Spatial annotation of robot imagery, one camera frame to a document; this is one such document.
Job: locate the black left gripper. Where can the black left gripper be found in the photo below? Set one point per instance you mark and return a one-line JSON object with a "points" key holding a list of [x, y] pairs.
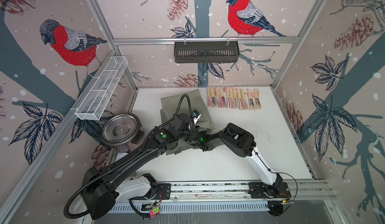
{"points": [[194, 134]]}

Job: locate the green canvas tote bag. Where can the green canvas tote bag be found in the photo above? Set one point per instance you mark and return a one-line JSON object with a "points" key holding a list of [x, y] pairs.
{"points": [[169, 106]]}

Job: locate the black grey wooden folding fan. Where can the black grey wooden folding fan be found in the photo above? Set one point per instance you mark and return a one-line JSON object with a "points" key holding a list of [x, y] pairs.
{"points": [[213, 98]]}

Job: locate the pink wooden folding fan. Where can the pink wooden folding fan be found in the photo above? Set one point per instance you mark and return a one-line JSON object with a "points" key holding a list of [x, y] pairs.
{"points": [[209, 97]]}

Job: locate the grey pink folding fan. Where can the grey pink folding fan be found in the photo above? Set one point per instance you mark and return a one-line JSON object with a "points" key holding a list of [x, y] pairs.
{"points": [[235, 97]]}

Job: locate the red blossom white folding fan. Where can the red blossom white folding fan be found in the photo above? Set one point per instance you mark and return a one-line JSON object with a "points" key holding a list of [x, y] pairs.
{"points": [[227, 97]]}

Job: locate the pink striped folding fan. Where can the pink striped folding fan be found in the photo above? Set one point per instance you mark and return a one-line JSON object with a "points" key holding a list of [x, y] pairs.
{"points": [[230, 98]]}

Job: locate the pink tassel folding fan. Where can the pink tassel folding fan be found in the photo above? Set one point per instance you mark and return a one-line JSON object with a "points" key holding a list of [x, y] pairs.
{"points": [[244, 100]]}

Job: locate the eleventh wooden folding fan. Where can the eleventh wooden folding fan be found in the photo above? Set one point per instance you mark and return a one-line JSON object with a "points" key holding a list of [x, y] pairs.
{"points": [[257, 99]]}

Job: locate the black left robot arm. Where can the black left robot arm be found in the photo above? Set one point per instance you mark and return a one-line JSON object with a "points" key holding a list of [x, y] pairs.
{"points": [[99, 187]]}

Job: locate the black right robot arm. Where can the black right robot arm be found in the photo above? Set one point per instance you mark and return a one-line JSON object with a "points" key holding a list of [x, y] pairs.
{"points": [[242, 143]]}

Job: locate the round steel plate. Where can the round steel plate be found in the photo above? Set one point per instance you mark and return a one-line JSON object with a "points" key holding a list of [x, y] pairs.
{"points": [[121, 130]]}

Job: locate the pink small circuit board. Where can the pink small circuit board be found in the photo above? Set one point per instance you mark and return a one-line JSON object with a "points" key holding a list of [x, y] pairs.
{"points": [[154, 212]]}

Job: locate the black right base connector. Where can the black right base connector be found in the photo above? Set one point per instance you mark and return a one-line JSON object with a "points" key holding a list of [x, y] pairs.
{"points": [[275, 208]]}

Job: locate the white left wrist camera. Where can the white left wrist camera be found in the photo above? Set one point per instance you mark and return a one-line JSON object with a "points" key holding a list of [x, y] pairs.
{"points": [[195, 116]]}

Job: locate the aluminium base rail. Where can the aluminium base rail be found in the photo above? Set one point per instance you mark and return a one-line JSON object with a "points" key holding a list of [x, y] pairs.
{"points": [[207, 191]]}

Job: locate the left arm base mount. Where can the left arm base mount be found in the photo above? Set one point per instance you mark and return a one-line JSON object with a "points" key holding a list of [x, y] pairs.
{"points": [[161, 192]]}

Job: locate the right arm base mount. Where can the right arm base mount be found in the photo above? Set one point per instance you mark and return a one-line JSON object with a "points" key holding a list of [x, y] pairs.
{"points": [[259, 190]]}

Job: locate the black hanging wire basket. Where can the black hanging wire basket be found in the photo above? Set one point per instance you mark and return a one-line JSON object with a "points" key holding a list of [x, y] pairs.
{"points": [[206, 52]]}

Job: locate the white mesh wall shelf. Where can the white mesh wall shelf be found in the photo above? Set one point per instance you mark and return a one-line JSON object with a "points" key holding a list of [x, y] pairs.
{"points": [[99, 95]]}

